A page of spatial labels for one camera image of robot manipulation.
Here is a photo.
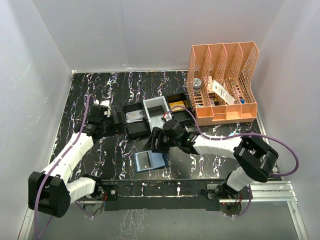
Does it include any black tray with gold card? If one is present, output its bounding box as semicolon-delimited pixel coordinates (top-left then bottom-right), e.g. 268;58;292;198
165;92;194;126

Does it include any white plastic bin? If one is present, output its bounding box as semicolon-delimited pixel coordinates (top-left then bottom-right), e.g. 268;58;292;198
142;96;169;131

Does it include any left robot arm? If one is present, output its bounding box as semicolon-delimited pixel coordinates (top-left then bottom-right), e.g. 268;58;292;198
28;100;124;218

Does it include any black item in white bin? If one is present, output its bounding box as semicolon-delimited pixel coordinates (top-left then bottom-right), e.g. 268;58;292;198
148;105;165;117

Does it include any gold credit card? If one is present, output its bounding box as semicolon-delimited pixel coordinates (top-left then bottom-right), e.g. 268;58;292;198
169;100;186;112

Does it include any black tray with blue card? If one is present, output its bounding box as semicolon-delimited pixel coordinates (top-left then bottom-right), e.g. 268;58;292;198
122;101;151;140

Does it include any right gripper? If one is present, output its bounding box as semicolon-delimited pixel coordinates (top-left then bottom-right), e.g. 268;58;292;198
144;126;181;153

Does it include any white VIP card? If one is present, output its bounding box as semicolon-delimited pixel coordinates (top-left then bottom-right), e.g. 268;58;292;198
125;109;145;123

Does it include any blue card holder wallet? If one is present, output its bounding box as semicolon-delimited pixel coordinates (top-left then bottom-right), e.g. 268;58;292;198
134;150;168;173

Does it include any dark card in wallet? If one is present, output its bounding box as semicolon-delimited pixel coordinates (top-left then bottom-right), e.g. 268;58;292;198
137;152;151;170

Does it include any orange desk file organizer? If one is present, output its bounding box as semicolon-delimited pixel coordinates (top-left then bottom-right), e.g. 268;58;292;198
186;41;259;126

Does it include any round jar with patterned lid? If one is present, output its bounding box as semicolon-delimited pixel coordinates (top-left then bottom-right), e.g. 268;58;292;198
193;78;202;94

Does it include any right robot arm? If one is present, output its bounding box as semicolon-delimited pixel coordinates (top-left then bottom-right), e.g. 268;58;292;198
143;119;279;199

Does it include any white labelled flat package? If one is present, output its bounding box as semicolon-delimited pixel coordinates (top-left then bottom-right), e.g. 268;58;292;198
212;80;235;105

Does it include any blister pack with blue tool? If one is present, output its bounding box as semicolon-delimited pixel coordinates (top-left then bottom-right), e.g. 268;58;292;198
228;132;240;137

